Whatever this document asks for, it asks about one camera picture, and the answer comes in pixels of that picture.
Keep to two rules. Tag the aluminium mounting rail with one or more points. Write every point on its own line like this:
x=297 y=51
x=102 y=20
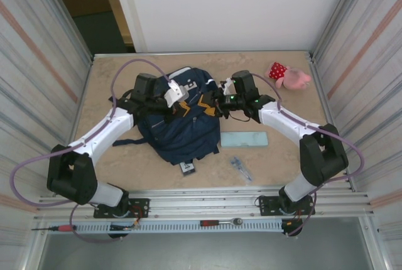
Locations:
x=204 y=202

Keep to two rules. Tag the light blue pencil case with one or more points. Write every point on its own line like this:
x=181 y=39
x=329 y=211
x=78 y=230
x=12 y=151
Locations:
x=245 y=139

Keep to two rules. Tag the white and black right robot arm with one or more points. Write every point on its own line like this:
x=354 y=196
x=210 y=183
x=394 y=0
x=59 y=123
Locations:
x=282 y=116

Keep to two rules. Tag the pink plush toy red dress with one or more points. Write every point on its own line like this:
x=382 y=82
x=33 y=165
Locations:
x=292 y=78

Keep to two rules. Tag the blue compass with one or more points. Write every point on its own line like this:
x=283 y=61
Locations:
x=242 y=169

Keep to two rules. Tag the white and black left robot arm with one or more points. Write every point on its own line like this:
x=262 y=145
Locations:
x=103 y=128

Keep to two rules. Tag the white door frame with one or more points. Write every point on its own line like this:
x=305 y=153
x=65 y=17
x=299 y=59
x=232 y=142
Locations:
x=132 y=15

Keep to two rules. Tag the black card pack white label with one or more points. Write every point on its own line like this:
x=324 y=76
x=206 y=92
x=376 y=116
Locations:
x=188 y=169

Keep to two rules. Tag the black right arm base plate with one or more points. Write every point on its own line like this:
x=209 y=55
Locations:
x=267 y=204

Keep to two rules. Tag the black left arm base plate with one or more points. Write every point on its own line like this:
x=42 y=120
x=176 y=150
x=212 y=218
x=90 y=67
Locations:
x=139 y=204

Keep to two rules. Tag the navy blue student backpack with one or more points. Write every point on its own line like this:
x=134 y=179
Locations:
x=188 y=135

